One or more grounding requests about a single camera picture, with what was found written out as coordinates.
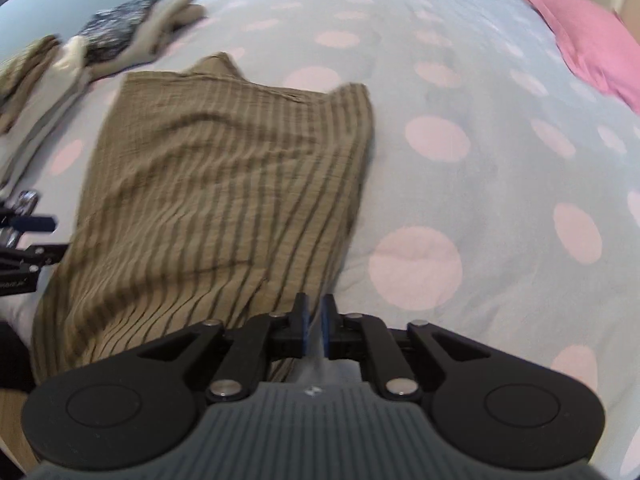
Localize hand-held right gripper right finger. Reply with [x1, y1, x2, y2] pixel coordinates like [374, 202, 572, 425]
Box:
[322, 294, 492, 401]

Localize white folded cloth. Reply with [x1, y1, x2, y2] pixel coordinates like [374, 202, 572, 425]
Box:
[0, 35, 101, 187]

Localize polka dot bed sheet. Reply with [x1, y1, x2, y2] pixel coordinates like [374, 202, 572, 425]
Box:
[0, 0, 640, 477]

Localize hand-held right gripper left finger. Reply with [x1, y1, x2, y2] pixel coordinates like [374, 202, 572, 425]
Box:
[136, 292, 311, 401]

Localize pink pillow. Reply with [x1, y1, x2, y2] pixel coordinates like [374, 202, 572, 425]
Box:
[522, 0, 640, 116]

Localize brown striped folded cloth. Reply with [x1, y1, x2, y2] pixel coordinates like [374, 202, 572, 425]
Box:
[0, 35, 64, 134]

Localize beige folded cloth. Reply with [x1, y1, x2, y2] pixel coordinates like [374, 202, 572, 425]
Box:
[82, 0, 209, 80]

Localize dark patterned cloth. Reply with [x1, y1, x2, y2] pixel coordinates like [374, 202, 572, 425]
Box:
[79, 0, 165, 64]

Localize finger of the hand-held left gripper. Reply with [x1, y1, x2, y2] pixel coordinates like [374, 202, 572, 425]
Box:
[0, 243, 71, 268]
[0, 190, 56, 242]

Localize brown striped pants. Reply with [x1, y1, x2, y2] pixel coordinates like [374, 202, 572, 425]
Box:
[31, 52, 376, 387]

